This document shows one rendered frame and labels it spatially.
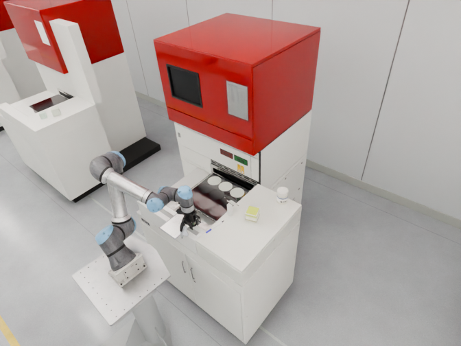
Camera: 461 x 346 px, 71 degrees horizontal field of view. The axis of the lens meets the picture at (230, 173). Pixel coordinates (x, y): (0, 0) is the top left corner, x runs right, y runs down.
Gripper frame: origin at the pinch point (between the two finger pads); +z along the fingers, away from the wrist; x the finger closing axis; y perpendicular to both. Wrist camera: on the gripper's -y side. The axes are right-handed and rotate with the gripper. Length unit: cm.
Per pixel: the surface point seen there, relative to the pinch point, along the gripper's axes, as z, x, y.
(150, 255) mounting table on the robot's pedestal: 12.5, -22.3, -14.7
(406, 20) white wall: -77, 206, 40
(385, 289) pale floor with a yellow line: 94, 102, 103
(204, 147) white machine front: -12, 58, -41
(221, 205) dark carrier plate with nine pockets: 4.4, 30.6, -1.9
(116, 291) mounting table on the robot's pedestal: 13, -50, -10
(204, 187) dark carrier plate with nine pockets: 4.5, 36.8, -23.8
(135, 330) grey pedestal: 73, -49, -18
